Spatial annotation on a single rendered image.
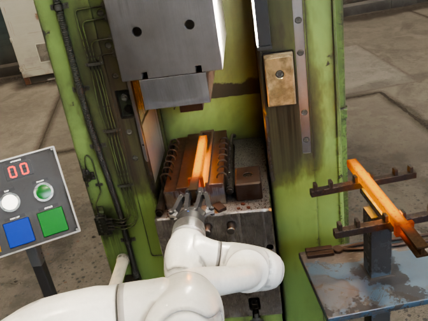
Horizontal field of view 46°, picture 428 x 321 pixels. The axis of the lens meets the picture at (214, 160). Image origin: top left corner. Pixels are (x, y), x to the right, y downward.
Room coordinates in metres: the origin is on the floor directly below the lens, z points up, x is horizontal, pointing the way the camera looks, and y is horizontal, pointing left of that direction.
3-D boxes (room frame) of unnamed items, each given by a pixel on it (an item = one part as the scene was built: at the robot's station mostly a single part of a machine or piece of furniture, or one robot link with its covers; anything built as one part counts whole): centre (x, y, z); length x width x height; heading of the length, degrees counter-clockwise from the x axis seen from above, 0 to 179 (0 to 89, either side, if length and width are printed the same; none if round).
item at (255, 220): (1.65, 0.00, 0.69); 0.56 x 0.38 x 0.45; 173
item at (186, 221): (1.11, 0.10, 1.04); 0.09 x 0.06 x 0.09; 84
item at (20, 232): (1.31, 0.61, 1.01); 0.07 x 0.05 x 0.07; 108
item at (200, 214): (1.18, 0.09, 1.04); 0.09 x 0.08 x 0.07; 174
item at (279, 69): (1.54, -0.25, 1.27); 0.09 x 0.02 x 0.17; 83
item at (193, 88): (1.65, 0.06, 1.32); 0.42 x 0.20 x 0.10; 173
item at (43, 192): (1.38, 0.53, 1.09); 0.05 x 0.03 x 0.04; 83
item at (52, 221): (1.34, 0.51, 1.01); 0.07 x 0.05 x 0.07; 108
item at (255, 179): (1.48, -0.10, 0.95); 0.12 x 0.08 x 0.06; 173
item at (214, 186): (1.65, 0.06, 0.96); 0.42 x 0.20 x 0.09; 173
